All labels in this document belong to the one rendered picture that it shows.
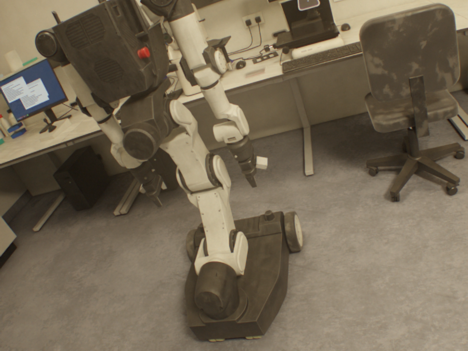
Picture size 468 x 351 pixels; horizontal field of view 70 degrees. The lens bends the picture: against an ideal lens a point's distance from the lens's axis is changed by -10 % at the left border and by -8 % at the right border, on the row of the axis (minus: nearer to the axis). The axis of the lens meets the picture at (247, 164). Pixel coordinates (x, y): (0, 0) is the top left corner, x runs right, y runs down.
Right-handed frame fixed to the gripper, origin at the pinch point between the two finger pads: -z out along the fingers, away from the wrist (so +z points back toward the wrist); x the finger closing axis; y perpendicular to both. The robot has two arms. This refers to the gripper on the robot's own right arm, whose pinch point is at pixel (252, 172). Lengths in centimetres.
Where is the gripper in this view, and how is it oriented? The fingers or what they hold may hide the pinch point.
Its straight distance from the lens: 150.6
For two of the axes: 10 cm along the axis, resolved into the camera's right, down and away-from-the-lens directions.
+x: 0.5, -6.9, 7.2
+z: -3.4, -6.9, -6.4
